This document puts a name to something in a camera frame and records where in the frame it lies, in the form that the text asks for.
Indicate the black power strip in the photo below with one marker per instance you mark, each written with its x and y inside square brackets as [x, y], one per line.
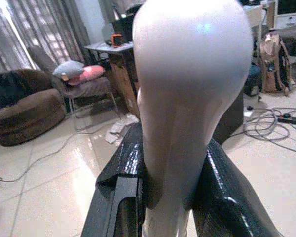
[291, 120]

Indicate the black box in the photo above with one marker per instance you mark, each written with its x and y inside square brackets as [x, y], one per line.
[123, 27]

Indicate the white folding table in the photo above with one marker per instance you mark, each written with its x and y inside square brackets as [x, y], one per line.
[108, 47]

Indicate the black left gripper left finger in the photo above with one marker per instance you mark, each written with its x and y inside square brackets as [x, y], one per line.
[128, 172]

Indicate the crumpled paper scrap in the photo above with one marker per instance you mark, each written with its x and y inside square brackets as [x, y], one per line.
[118, 130]

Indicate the brown round beanbag sofa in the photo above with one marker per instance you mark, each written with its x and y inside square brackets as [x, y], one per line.
[27, 116]

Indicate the metal frame chair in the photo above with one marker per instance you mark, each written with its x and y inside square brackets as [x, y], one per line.
[88, 93]

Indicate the white computer monitor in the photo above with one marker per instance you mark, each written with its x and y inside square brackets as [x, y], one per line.
[288, 12]

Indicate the black bin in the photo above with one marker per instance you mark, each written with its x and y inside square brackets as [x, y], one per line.
[252, 79]

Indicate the tan and black backpack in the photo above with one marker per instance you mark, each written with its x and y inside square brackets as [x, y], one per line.
[276, 66]

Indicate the grey pillow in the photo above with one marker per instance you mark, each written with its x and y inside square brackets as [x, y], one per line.
[67, 68]

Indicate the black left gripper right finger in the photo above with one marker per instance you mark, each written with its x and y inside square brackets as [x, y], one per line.
[227, 187]

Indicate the black fluffy cushion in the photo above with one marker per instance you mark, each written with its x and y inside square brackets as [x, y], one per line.
[7, 86]

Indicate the orange and black device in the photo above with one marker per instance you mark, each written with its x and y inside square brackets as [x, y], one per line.
[117, 40]

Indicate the grey curtain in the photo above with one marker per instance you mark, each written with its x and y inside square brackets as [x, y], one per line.
[37, 29]

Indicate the pink pillow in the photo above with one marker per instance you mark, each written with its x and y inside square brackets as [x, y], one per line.
[90, 73]

